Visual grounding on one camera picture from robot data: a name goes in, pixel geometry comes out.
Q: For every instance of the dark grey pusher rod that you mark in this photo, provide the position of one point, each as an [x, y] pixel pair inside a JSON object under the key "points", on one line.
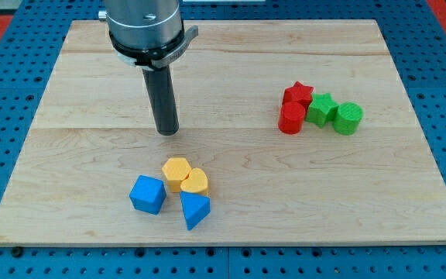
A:
{"points": [[160, 91]]}

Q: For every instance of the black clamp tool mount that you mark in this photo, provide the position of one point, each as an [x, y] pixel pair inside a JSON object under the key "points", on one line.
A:
{"points": [[155, 58]]}

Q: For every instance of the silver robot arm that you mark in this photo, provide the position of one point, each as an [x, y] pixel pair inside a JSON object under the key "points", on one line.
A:
{"points": [[151, 35]]}

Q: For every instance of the wooden board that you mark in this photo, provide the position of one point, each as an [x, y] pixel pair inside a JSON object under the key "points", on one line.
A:
{"points": [[93, 135]]}

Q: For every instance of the yellow hexagon block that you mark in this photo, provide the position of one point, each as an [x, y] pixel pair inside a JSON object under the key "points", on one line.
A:
{"points": [[176, 170]]}

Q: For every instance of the yellow heart block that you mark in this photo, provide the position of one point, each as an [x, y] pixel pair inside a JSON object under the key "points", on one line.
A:
{"points": [[196, 183]]}

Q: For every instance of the blue cube block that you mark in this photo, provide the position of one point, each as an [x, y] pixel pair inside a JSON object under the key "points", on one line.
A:
{"points": [[148, 194]]}

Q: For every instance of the blue triangle block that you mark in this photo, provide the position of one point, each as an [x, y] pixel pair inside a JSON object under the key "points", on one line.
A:
{"points": [[195, 208]]}

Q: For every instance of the red cylinder block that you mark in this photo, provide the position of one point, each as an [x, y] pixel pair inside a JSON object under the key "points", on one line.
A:
{"points": [[292, 115]]}

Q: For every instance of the red star block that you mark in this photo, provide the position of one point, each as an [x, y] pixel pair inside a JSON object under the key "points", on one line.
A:
{"points": [[299, 93]]}

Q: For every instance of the green star block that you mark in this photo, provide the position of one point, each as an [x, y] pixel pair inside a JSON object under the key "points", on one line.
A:
{"points": [[322, 109]]}

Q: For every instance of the green cylinder block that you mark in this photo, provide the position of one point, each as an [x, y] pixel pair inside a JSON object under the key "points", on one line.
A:
{"points": [[347, 118]]}

